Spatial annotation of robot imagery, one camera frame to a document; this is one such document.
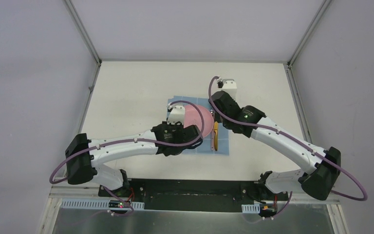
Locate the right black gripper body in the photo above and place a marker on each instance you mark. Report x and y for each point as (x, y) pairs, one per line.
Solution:
(219, 120)

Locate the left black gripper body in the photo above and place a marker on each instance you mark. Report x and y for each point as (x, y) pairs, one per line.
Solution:
(191, 132)

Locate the gold table knife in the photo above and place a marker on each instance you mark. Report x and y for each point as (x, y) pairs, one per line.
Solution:
(216, 129)

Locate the pink plate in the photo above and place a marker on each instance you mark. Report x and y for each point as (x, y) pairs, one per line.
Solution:
(192, 117)

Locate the blue checked cloth napkin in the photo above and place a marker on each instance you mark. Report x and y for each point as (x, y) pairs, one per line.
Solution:
(205, 148)

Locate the pink handled spoon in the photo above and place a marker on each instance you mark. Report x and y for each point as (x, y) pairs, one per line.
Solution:
(212, 134)

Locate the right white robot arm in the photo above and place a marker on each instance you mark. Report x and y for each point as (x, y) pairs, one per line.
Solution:
(315, 175)

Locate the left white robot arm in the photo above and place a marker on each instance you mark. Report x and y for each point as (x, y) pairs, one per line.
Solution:
(87, 158)

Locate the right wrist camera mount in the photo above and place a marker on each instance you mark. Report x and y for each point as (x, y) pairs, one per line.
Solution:
(227, 85)

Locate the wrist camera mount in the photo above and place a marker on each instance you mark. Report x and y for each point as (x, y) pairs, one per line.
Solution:
(227, 85)
(176, 114)

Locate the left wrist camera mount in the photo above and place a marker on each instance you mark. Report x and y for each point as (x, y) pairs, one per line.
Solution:
(176, 114)

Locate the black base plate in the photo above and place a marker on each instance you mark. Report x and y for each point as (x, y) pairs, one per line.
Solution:
(196, 195)

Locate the aluminium frame rail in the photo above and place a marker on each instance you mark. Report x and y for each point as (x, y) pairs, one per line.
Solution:
(88, 209)

